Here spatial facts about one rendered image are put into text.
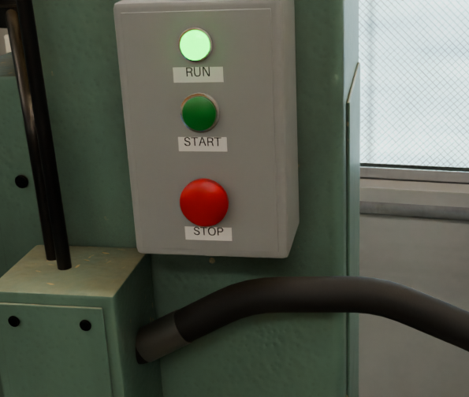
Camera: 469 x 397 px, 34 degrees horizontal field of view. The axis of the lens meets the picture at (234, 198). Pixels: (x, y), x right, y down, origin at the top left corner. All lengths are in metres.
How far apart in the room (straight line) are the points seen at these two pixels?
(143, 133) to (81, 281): 0.11
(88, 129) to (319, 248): 0.18
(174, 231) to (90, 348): 0.10
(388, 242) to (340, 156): 1.57
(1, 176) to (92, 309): 0.18
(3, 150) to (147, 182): 0.18
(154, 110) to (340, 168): 0.14
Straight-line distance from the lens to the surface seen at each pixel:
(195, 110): 0.46
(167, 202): 0.49
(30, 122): 0.55
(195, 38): 0.45
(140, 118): 0.47
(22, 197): 0.64
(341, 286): 0.51
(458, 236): 2.06
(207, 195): 0.47
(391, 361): 2.25
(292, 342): 0.58
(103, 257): 0.56
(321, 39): 0.51
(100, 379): 0.53
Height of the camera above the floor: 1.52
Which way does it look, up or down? 19 degrees down
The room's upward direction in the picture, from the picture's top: 3 degrees counter-clockwise
